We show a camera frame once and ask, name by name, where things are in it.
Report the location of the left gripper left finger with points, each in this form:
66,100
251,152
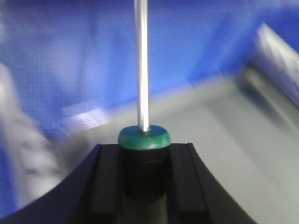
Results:
90,194

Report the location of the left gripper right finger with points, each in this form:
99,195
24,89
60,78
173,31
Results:
195,196

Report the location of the green black screwdriver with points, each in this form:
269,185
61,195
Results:
144,146

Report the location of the large blue plastic bin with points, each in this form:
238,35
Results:
224,74

